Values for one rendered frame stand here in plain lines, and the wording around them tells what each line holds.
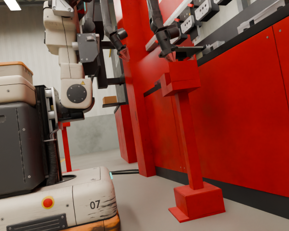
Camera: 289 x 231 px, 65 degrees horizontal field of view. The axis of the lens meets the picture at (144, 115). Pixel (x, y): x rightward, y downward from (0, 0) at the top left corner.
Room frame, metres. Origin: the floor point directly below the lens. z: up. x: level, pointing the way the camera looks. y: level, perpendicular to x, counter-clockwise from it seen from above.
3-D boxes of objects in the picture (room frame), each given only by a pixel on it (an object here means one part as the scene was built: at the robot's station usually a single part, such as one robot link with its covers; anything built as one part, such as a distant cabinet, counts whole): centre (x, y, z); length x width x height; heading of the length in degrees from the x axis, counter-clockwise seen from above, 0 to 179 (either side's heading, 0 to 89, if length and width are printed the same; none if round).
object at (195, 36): (1.64, -0.47, 1.13); 0.10 x 0.02 x 0.10; 21
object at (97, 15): (2.64, 0.44, 1.52); 0.51 x 0.25 x 0.85; 17
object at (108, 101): (3.74, 0.53, 1.05); 0.30 x 0.28 x 0.14; 12
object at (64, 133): (2.84, 1.03, 0.41); 0.25 x 0.20 x 0.83; 111
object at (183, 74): (1.27, -0.22, 0.75); 0.20 x 0.16 x 0.18; 11
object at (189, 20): (1.66, -0.45, 1.26); 0.15 x 0.09 x 0.17; 21
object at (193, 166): (1.27, -0.22, 0.39); 0.06 x 0.06 x 0.54; 11
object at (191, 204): (1.26, -0.19, 0.06); 0.25 x 0.20 x 0.12; 101
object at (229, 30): (2.04, -0.86, 1.12); 1.13 x 0.02 x 0.44; 21
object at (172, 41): (1.85, -0.38, 1.26); 0.15 x 0.09 x 0.17; 21
